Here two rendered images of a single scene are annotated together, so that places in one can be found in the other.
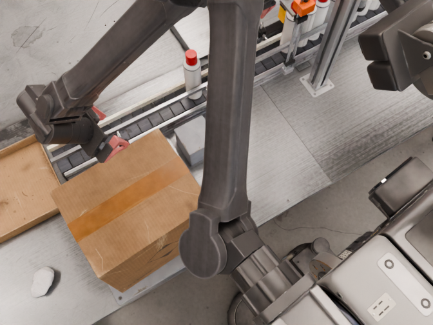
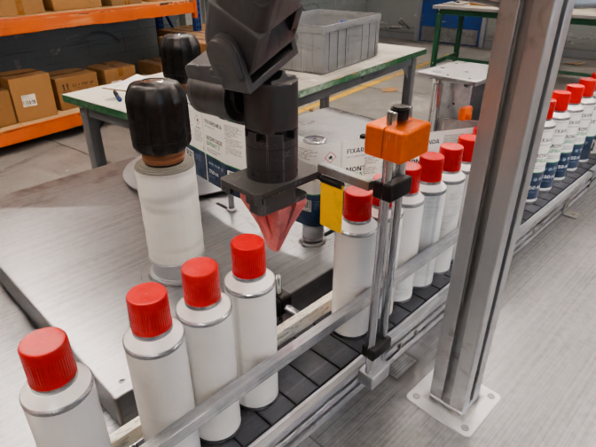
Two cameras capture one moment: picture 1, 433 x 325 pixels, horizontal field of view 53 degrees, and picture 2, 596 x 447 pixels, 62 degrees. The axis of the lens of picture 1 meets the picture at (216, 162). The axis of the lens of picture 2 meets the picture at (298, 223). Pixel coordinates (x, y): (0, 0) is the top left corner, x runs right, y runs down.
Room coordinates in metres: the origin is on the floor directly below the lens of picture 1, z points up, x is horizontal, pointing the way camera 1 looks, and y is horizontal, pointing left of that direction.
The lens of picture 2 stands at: (0.45, -0.04, 1.33)
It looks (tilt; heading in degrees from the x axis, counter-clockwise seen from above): 29 degrees down; 346
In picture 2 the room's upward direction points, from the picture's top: straight up
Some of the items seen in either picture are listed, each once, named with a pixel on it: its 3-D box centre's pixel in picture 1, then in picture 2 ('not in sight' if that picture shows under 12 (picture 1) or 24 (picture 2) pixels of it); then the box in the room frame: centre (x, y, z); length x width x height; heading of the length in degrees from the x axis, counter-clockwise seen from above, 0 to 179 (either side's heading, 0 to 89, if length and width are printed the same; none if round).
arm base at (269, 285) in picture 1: (267, 282); not in sight; (0.09, -0.07, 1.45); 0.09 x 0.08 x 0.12; 129
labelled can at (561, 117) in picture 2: not in sight; (549, 142); (1.27, -0.77, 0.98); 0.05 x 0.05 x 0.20
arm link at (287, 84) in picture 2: not in sight; (266, 101); (0.96, -0.13, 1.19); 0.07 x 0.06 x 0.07; 39
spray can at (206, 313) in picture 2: not in sight; (208, 352); (0.83, -0.04, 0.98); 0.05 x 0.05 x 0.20
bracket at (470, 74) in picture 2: not in sight; (466, 72); (1.24, -0.54, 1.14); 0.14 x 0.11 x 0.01; 121
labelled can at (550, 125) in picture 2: not in sight; (534, 151); (1.23, -0.71, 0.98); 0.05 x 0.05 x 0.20
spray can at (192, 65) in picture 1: (192, 75); (73, 436); (0.76, 0.07, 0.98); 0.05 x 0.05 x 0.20
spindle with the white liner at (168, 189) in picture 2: not in sight; (168, 184); (1.14, -0.02, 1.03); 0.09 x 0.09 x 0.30
